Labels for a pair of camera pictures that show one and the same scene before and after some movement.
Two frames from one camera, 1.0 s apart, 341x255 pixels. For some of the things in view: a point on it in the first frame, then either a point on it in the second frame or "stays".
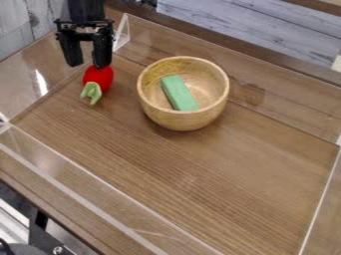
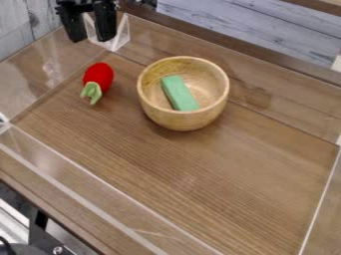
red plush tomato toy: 98,80 stays
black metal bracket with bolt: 40,238 stays
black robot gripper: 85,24 to 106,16
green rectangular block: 176,93 stays
